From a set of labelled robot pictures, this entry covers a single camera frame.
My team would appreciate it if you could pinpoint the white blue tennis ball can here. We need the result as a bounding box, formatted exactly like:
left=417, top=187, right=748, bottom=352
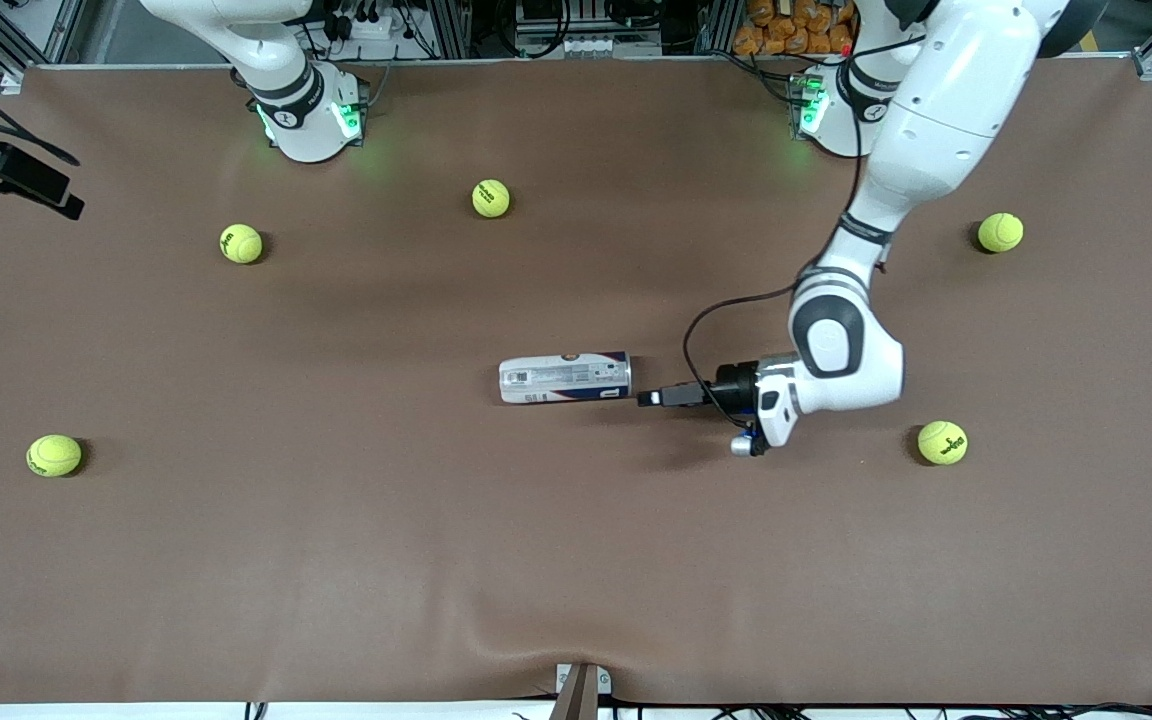
left=498, top=350, right=633, bottom=406

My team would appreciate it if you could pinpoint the yellow tennis ball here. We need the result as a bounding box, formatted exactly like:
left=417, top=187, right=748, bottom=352
left=471, top=178, right=512, bottom=219
left=977, top=212, right=1025, bottom=254
left=219, top=223, right=264, bottom=265
left=917, top=420, right=969, bottom=466
left=26, top=434, right=83, bottom=478

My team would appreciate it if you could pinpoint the brown table mat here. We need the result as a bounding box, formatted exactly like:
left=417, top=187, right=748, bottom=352
left=0, top=55, right=1152, bottom=706

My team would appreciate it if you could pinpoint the white power strip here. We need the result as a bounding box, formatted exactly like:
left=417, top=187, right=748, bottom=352
left=331, top=8, right=399, bottom=43

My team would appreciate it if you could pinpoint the bag of orange items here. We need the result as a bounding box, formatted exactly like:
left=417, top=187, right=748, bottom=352
left=733, top=0, right=857, bottom=57

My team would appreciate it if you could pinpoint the metal table edge bracket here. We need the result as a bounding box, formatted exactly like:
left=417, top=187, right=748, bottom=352
left=554, top=662, right=613, bottom=720

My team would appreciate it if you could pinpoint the aluminium frame post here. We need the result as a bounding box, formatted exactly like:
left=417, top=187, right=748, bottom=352
left=426, top=0, right=477, bottom=59
left=694, top=0, right=742, bottom=56

